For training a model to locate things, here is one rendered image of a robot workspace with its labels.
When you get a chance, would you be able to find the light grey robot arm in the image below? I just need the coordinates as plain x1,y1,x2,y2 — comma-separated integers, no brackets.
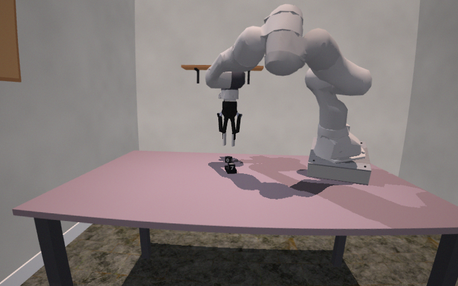
205,4,372,163

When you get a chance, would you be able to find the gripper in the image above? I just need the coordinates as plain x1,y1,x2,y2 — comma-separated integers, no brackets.
217,101,242,147

